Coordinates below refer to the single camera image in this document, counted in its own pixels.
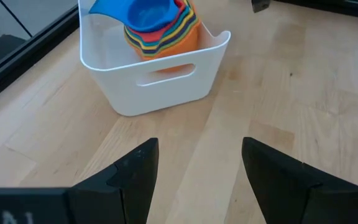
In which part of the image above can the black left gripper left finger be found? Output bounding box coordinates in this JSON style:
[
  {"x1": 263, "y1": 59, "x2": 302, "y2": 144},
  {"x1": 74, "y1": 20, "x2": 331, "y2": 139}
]
[{"x1": 68, "y1": 138, "x2": 160, "y2": 224}]

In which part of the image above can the lime green measuring cup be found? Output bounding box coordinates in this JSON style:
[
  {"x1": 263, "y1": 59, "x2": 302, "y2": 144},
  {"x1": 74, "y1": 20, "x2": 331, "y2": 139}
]
[{"x1": 124, "y1": 9, "x2": 198, "y2": 53}]

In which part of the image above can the teal measuring cup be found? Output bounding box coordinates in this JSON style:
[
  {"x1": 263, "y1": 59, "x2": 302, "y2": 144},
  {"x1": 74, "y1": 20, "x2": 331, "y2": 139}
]
[{"x1": 124, "y1": 0, "x2": 192, "y2": 47}]

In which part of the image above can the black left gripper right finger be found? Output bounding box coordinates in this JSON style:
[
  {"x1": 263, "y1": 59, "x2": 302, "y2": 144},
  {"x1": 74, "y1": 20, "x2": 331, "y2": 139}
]
[{"x1": 241, "y1": 136, "x2": 358, "y2": 224}]

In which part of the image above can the white plastic basket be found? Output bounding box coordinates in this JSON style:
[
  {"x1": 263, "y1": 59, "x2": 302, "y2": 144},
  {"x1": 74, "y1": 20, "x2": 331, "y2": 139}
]
[{"x1": 78, "y1": 0, "x2": 232, "y2": 118}]

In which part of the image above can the small blue measuring cup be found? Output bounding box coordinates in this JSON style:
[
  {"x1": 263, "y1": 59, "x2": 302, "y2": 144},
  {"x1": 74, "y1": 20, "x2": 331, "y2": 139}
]
[{"x1": 88, "y1": 0, "x2": 181, "y2": 34}]

